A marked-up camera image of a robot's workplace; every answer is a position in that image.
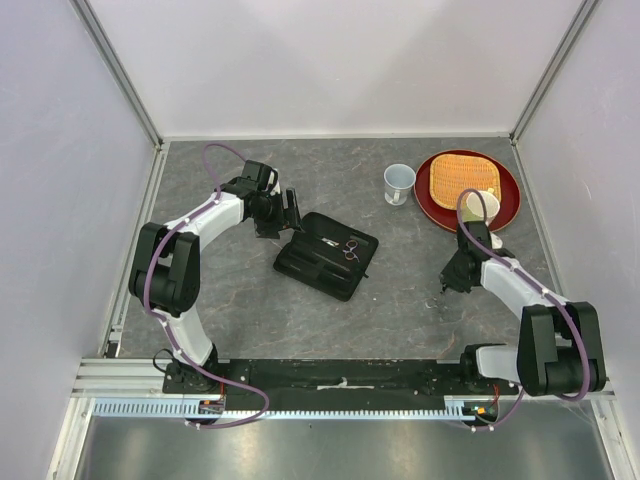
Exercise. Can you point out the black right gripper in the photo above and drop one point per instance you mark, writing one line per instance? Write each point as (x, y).
(448, 276)

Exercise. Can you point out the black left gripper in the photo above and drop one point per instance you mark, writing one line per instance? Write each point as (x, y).
(290, 217)

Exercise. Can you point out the silver hair scissors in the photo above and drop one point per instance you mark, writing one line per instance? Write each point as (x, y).
(438, 302)

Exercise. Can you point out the black zippered tool case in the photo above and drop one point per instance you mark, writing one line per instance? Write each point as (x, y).
(305, 258)

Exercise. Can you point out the silver thinning scissors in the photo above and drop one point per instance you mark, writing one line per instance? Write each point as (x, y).
(348, 248)

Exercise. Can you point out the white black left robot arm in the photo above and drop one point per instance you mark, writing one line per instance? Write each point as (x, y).
(166, 271)

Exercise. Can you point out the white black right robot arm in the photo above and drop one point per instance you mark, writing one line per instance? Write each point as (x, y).
(559, 350)

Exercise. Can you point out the yellow-green ceramic mug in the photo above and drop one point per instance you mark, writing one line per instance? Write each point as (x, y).
(483, 205)

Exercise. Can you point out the woven bamboo basket tray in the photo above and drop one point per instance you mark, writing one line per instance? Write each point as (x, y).
(451, 174)

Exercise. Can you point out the pale blue footed mug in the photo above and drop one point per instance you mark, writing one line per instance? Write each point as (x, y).
(399, 180)

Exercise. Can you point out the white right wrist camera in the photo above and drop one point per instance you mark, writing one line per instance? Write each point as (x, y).
(475, 236)

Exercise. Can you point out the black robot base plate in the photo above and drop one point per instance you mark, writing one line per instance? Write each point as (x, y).
(260, 401)

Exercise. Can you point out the blue slotted cable duct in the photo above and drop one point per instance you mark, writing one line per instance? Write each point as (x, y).
(443, 408)

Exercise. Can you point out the aluminium front frame rail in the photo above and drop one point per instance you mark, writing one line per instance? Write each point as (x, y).
(163, 377)

